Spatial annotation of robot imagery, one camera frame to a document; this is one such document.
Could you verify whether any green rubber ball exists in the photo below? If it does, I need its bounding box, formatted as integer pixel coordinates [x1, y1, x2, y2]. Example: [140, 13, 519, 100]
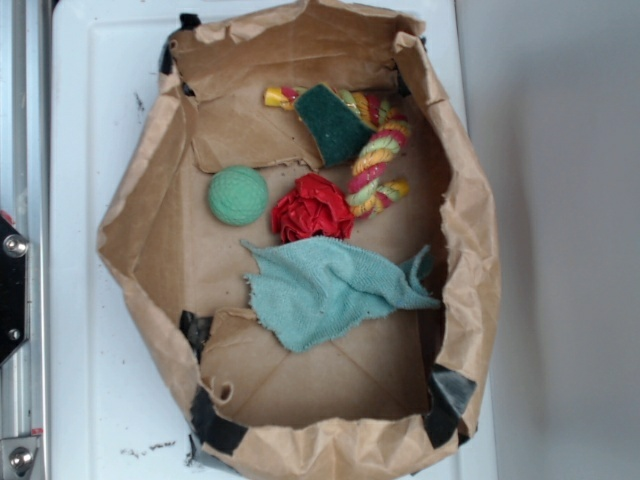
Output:
[208, 166, 269, 226]

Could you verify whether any red crumpled foil ball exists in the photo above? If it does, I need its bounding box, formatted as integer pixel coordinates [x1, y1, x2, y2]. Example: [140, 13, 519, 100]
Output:
[271, 173, 355, 244]

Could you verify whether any teal microfibre cloth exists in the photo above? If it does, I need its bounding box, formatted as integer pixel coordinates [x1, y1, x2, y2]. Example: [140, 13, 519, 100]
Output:
[241, 236, 440, 352]

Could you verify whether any green and yellow sponge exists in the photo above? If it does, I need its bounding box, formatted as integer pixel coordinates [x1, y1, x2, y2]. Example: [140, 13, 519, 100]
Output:
[294, 84, 376, 167]

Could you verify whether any brown paper lined cardboard box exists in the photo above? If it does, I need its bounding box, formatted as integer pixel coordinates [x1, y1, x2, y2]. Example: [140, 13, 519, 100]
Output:
[98, 1, 501, 479]

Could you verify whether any multicolour knotted rope toy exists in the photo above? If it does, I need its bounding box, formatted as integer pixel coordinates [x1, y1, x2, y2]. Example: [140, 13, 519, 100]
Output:
[263, 84, 411, 218]

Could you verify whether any black mounting bracket with bolts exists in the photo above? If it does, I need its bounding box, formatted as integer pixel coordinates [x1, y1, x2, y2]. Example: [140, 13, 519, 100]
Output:
[0, 210, 30, 366]

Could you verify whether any aluminium frame rail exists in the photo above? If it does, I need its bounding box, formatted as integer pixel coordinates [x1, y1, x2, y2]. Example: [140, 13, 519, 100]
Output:
[1, 1, 52, 479]

